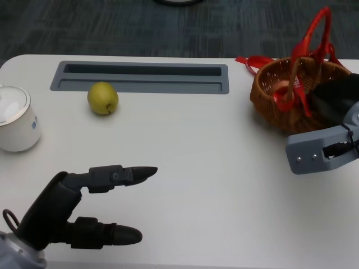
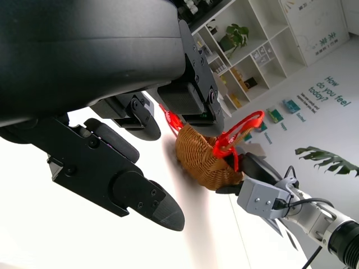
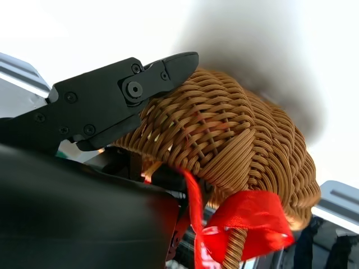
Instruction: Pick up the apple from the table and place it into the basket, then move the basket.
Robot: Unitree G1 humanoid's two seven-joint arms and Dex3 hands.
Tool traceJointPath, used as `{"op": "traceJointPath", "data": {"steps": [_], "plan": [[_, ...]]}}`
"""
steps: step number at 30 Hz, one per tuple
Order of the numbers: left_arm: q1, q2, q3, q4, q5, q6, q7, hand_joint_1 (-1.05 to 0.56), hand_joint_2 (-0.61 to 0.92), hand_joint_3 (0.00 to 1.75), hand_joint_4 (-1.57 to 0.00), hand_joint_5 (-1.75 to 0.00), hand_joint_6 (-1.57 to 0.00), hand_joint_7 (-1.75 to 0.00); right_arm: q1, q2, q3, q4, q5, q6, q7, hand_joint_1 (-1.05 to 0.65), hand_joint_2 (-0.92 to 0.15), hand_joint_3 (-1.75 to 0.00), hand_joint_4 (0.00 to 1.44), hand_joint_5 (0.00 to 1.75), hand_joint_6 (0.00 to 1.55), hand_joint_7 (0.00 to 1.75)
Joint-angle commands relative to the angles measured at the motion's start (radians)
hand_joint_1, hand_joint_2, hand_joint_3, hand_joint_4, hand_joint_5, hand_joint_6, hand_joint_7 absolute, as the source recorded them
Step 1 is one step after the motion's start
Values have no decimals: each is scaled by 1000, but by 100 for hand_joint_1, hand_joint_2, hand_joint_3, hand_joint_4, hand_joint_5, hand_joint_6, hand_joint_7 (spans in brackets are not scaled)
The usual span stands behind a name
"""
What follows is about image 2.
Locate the tan paper gift bag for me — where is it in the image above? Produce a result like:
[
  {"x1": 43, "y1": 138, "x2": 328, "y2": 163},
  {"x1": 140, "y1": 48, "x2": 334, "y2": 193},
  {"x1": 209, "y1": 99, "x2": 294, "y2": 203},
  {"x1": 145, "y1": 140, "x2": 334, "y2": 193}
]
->
[{"x1": 229, "y1": 67, "x2": 250, "y2": 92}]

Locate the blue teal wall card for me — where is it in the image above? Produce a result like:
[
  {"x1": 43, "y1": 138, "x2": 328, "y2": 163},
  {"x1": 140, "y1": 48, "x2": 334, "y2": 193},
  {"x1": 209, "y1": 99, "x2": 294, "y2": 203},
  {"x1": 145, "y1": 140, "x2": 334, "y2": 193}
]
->
[{"x1": 282, "y1": 98, "x2": 301, "y2": 114}]

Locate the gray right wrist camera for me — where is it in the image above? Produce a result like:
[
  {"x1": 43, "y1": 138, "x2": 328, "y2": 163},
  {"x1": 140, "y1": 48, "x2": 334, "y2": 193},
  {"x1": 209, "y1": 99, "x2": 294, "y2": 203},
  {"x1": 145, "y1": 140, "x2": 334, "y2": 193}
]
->
[{"x1": 237, "y1": 178, "x2": 294, "y2": 220}]

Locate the large monstera plant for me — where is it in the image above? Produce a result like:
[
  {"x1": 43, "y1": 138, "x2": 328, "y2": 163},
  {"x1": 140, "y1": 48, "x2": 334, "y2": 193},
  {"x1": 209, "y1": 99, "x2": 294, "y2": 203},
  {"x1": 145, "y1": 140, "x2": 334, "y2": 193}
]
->
[{"x1": 294, "y1": 146, "x2": 359, "y2": 178}]

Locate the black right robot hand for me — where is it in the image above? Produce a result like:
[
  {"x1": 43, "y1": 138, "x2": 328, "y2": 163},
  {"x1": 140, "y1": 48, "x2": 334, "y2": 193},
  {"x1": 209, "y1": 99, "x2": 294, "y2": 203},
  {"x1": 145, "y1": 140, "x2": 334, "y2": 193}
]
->
[{"x1": 215, "y1": 152, "x2": 283, "y2": 196}]

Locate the white cube shelf unit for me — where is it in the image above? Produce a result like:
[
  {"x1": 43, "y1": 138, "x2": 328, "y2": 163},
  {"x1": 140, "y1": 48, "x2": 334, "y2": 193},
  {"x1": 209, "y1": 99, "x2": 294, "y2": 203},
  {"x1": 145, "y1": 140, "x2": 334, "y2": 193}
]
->
[{"x1": 179, "y1": 0, "x2": 308, "y2": 118}]

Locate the wicker basket with red handle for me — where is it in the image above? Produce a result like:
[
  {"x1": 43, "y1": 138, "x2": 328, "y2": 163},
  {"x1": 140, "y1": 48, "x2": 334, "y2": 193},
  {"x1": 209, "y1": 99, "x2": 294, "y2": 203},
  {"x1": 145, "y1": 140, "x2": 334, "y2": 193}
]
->
[{"x1": 159, "y1": 103, "x2": 266, "y2": 192}]

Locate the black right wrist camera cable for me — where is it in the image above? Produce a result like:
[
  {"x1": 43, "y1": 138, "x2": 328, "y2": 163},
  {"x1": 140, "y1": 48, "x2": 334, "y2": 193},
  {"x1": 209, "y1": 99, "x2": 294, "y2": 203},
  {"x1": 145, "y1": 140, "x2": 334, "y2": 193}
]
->
[{"x1": 273, "y1": 197, "x2": 336, "y2": 269}]

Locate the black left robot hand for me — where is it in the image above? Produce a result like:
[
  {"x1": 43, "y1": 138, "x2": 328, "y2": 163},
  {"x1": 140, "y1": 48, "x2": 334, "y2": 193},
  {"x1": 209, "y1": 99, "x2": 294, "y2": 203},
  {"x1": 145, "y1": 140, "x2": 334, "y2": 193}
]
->
[{"x1": 0, "y1": 0, "x2": 225, "y2": 232}]

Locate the leafy green potted plant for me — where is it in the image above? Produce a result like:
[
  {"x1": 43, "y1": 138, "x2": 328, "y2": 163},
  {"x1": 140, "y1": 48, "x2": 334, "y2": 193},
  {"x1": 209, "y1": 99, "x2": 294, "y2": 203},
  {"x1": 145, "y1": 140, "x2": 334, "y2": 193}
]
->
[{"x1": 218, "y1": 24, "x2": 250, "y2": 58}]

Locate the small yellow box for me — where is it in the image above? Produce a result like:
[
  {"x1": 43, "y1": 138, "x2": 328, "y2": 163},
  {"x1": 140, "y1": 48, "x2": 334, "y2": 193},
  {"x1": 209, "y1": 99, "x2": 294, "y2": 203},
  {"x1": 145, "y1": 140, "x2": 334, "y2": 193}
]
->
[{"x1": 229, "y1": 94, "x2": 242, "y2": 109}]

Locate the green yellow wall card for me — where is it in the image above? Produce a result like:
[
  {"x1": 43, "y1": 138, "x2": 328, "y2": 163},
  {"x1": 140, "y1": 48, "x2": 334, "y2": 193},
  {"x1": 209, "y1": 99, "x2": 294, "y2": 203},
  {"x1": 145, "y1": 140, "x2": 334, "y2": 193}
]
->
[{"x1": 266, "y1": 108, "x2": 283, "y2": 123}]

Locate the white panel with teal lettering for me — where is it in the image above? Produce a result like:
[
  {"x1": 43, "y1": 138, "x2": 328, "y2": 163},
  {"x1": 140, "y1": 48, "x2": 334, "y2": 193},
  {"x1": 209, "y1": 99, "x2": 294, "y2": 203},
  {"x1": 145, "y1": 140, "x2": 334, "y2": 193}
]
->
[{"x1": 279, "y1": 0, "x2": 350, "y2": 67}]

